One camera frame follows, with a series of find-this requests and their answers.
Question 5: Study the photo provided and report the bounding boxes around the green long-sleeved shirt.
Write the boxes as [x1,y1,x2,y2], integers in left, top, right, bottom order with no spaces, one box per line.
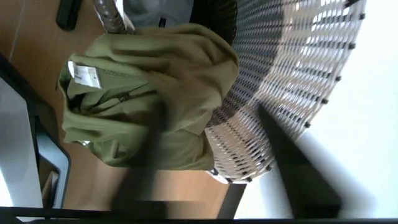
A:
[57,22,241,172]

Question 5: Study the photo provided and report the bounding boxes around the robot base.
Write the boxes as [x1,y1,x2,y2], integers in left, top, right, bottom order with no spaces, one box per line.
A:
[0,52,72,222]

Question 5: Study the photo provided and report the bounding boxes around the pale grey shorts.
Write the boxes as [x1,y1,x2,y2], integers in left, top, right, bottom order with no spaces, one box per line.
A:
[122,0,195,29]

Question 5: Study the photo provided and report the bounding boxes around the white laundry basket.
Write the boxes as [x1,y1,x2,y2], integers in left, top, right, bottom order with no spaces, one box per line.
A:
[92,0,368,185]

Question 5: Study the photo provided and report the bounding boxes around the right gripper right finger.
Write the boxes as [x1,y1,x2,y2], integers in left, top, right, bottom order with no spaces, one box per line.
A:
[257,105,343,219]

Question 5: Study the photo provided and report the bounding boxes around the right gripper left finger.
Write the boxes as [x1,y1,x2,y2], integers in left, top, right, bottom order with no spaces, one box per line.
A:
[111,101,171,219]

